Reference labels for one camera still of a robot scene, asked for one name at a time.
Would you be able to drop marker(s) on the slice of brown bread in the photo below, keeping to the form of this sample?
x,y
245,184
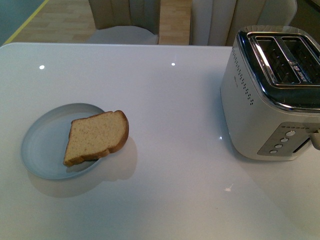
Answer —
x,y
95,137

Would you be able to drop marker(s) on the light blue round plate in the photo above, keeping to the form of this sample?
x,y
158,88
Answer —
x,y
44,145

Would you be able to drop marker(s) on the beige chair left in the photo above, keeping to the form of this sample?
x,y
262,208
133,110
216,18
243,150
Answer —
x,y
128,22

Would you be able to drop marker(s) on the beige chair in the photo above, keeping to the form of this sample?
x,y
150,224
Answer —
x,y
128,22
216,22

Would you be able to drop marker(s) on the beige chair right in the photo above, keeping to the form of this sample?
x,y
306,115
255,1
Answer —
x,y
216,22

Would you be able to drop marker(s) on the white two-slot toaster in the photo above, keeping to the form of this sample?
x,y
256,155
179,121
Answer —
x,y
270,92

